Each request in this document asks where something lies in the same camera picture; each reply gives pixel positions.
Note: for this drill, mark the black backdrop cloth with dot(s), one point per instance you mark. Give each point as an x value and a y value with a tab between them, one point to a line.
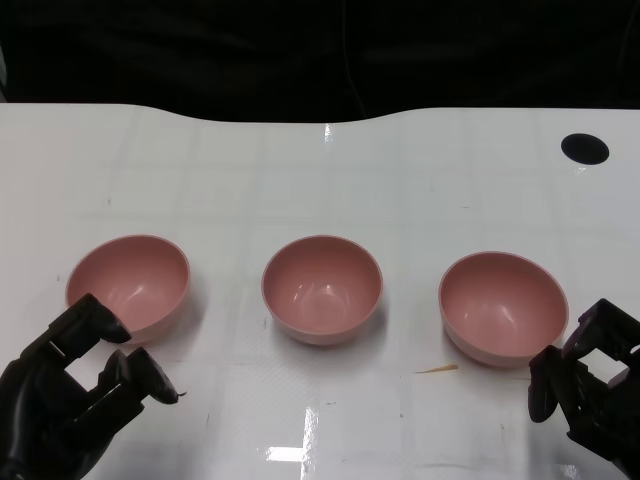
200	50

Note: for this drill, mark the thin orange wood sliver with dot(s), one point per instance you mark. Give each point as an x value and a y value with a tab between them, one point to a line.
442	369

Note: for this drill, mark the pink plastic bowl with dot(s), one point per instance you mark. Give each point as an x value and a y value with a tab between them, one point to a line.
322	295
500	305
140	280

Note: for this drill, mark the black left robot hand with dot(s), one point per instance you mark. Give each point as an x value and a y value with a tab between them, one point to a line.
45	400

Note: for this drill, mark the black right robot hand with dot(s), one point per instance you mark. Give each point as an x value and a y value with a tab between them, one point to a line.
605	410

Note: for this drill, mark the black round table grommet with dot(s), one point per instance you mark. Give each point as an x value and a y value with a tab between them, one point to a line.
585	148

